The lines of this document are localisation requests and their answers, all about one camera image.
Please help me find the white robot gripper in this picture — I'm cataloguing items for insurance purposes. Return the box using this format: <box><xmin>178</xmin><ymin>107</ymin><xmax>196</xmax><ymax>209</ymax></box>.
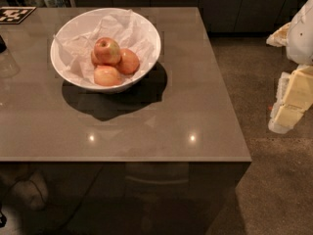
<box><xmin>266</xmin><ymin>0</ymin><xmax>313</xmax><ymax>134</ymax></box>

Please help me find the right red apple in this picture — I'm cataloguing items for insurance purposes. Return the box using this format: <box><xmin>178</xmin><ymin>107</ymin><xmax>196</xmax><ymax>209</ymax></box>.
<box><xmin>116</xmin><ymin>48</ymin><xmax>140</xmax><ymax>75</ymax></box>

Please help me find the front yellow-red apple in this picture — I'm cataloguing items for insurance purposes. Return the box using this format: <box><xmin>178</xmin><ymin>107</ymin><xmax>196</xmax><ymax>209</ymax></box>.
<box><xmin>94</xmin><ymin>66</ymin><xmax>122</xmax><ymax>86</ymax></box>

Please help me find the red-yellow apple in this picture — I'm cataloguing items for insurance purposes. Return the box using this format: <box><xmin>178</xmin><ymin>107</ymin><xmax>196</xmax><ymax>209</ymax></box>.
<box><xmin>94</xmin><ymin>37</ymin><xmax>121</xmax><ymax>66</ymax></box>

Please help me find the black object at table edge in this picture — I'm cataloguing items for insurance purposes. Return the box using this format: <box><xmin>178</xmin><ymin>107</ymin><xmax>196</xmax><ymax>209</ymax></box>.
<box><xmin>0</xmin><ymin>35</ymin><xmax>7</xmax><ymax>53</ymax></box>

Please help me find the white crumpled paper liner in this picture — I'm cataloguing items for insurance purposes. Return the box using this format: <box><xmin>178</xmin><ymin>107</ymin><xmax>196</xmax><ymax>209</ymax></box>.
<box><xmin>53</xmin><ymin>9</ymin><xmax>157</xmax><ymax>87</ymax></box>

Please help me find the black white fiducial marker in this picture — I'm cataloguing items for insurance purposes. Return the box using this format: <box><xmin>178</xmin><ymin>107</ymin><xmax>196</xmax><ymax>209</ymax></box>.
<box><xmin>0</xmin><ymin>6</ymin><xmax>35</xmax><ymax>24</ymax></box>

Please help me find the white ceramic bowl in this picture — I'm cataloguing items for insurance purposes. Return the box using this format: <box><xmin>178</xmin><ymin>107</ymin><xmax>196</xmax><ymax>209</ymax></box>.
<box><xmin>49</xmin><ymin>7</ymin><xmax>162</xmax><ymax>93</ymax></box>

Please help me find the dark cabinet row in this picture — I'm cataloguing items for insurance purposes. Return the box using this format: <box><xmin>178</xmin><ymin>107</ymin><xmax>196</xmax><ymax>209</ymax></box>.
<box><xmin>74</xmin><ymin>0</ymin><xmax>307</xmax><ymax>33</ymax></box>

